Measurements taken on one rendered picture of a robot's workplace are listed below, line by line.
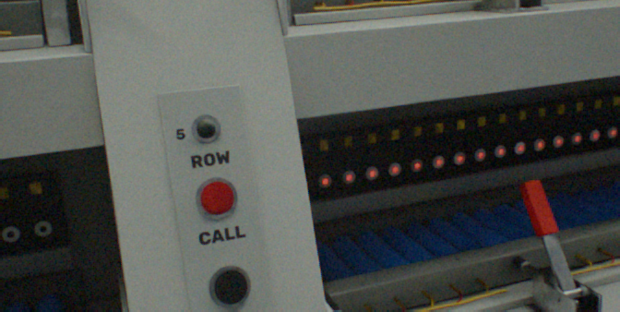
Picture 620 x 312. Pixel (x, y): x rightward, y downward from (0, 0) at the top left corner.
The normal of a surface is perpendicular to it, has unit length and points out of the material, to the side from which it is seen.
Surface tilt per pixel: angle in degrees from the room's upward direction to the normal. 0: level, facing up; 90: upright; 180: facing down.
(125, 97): 90
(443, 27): 108
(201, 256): 90
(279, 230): 90
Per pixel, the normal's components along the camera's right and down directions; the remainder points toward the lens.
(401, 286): 0.34, 0.22
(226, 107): 0.30, -0.09
